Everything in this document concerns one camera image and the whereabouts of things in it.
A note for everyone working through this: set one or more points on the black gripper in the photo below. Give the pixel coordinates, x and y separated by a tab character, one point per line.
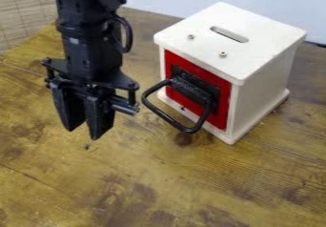
86	78

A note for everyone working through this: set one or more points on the red drawer with black handle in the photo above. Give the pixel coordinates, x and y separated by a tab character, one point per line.
196	89

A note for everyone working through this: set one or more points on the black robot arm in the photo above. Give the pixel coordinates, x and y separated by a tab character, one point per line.
90	17

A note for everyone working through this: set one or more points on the white wooden box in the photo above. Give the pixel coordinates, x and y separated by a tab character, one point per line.
240	52

